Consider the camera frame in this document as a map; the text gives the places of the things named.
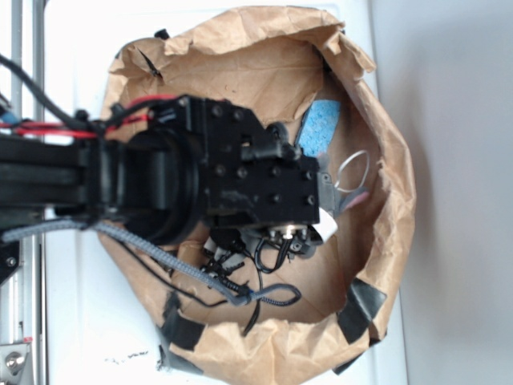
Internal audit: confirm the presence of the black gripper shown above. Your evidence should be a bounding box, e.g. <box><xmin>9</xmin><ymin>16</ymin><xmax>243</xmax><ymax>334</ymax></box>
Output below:
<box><xmin>154</xmin><ymin>96</ymin><xmax>337</xmax><ymax>241</ymax></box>

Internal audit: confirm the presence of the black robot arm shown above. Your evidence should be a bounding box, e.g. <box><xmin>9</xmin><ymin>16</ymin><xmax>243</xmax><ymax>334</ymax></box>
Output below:
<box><xmin>1</xmin><ymin>95</ymin><xmax>337</xmax><ymax>244</ymax></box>

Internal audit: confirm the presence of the black tape piece right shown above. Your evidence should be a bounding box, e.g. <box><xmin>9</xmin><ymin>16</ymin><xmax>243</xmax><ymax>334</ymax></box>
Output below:
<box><xmin>331</xmin><ymin>278</ymin><xmax>389</xmax><ymax>376</ymax></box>

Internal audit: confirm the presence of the black tape piece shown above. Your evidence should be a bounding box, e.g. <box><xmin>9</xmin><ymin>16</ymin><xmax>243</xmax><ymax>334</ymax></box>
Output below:
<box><xmin>331</xmin><ymin>278</ymin><xmax>389</xmax><ymax>376</ymax></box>
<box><xmin>157</xmin><ymin>292</ymin><xmax>206</xmax><ymax>375</ymax></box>

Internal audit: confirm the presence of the blue sponge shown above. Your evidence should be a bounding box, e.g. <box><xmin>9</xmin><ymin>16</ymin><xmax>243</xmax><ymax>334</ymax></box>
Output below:
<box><xmin>295</xmin><ymin>99</ymin><xmax>341</xmax><ymax>157</ymax></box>

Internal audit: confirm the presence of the brown paper bag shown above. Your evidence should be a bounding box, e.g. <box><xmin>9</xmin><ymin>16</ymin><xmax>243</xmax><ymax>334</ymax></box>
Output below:
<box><xmin>100</xmin><ymin>6</ymin><xmax>416</xmax><ymax>384</ymax></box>

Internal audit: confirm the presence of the black tape piece left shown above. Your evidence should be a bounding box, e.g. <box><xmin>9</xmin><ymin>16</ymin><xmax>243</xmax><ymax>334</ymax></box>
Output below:
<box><xmin>157</xmin><ymin>292</ymin><xmax>206</xmax><ymax>375</ymax></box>

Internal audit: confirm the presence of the grey braided cable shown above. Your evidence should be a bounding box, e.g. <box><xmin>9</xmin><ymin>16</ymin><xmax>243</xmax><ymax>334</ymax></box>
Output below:
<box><xmin>0</xmin><ymin>218</ymin><xmax>302</xmax><ymax>309</ymax></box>

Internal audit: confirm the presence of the aluminium rail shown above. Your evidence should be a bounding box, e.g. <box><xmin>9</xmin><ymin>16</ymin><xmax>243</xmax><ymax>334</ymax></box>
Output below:
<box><xmin>1</xmin><ymin>1</ymin><xmax>48</xmax><ymax>384</ymax></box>

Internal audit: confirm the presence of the red wire bundle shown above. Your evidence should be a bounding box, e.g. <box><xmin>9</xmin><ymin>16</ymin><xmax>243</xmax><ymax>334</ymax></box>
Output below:
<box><xmin>0</xmin><ymin>95</ymin><xmax>177</xmax><ymax>140</ymax></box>

